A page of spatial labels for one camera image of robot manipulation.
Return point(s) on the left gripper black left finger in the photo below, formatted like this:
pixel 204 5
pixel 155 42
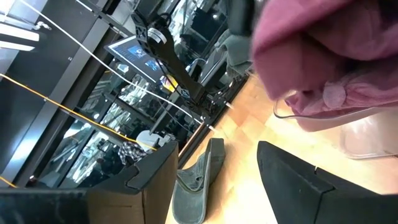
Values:
pixel 149 186

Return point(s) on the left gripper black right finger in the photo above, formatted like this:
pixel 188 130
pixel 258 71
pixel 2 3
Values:
pixel 295 193

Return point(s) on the green baseball cap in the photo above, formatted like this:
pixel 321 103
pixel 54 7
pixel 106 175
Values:
pixel 236 53
pixel 192 193

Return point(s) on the clear plastic bin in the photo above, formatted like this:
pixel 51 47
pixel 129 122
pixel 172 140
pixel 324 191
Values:
pixel 367 140

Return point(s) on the maroon baseball cap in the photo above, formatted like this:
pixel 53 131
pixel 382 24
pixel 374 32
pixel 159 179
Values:
pixel 357 90
pixel 311 46

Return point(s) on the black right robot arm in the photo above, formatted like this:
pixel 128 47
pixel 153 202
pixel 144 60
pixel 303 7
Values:
pixel 169 59

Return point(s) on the checkered cloth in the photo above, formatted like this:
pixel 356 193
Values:
pixel 132 152

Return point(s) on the white lit display screen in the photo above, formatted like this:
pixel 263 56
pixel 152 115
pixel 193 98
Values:
pixel 130 51

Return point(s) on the black aluminium table frame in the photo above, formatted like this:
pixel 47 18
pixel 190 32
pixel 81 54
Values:
pixel 214 119

